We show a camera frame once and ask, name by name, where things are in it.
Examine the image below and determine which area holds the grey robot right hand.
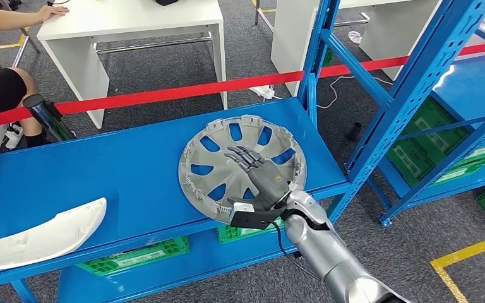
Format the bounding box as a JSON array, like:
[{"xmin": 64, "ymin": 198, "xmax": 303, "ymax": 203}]
[{"xmin": 224, "ymin": 145, "xmax": 291, "ymax": 212}]

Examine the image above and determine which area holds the silver plastic wheel cover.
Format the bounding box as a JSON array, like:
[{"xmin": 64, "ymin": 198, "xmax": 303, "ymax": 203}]
[{"xmin": 177, "ymin": 114, "xmax": 308, "ymax": 225}]

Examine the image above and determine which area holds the blue metal shelf rack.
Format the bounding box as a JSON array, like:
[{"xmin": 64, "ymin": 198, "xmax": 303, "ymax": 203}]
[
  {"xmin": 368, "ymin": 23, "xmax": 485, "ymax": 227},
  {"xmin": 0, "ymin": 0, "xmax": 485, "ymax": 303}
]

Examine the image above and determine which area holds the white curved plastic part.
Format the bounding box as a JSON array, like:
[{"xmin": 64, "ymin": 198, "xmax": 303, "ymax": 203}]
[{"xmin": 0, "ymin": 197, "xmax": 108, "ymax": 274}]

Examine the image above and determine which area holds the white power strip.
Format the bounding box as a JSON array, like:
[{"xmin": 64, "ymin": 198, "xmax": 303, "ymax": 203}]
[{"xmin": 248, "ymin": 85, "xmax": 284, "ymax": 102}]

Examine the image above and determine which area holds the small black cylinder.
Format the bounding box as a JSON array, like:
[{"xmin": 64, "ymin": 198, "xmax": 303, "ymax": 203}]
[{"xmin": 345, "ymin": 122, "xmax": 363, "ymax": 143}]

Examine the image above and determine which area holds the red barrier belt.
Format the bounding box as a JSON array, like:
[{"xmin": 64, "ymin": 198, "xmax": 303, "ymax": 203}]
[{"xmin": 0, "ymin": 42, "xmax": 485, "ymax": 133}]

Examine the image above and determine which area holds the person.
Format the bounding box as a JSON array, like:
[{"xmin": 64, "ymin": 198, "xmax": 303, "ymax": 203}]
[{"xmin": 0, "ymin": 4, "xmax": 70, "ymax": 159}]

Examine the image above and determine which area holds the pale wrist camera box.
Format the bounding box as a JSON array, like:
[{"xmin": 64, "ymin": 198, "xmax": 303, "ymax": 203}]
[{"xmin": 229, "ymin": 201, "xmax": 256, "ymax": 227}]

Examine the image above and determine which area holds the black camera bracket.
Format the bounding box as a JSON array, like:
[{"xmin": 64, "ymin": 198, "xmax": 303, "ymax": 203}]
[{"xmin": 230, "ymin": 191, "xmax": 294, "ymax": 231}]

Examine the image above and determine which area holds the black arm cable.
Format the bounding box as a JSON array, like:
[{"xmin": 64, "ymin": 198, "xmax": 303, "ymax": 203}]
[{"xmin": 270, "ymin": 220, "xmax": 323, "ymax": 282}]

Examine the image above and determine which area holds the white cable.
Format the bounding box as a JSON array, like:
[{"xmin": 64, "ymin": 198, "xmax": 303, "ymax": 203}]
[{"xmin": 316, "ymin": 74, "xmax": 395, "ymax": 110}]

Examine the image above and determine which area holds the black stanchion post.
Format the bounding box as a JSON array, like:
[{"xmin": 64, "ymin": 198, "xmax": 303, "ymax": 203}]
[{"xmin": 21, "ymin": 93, "xmax": 77, "ymax": 144}]

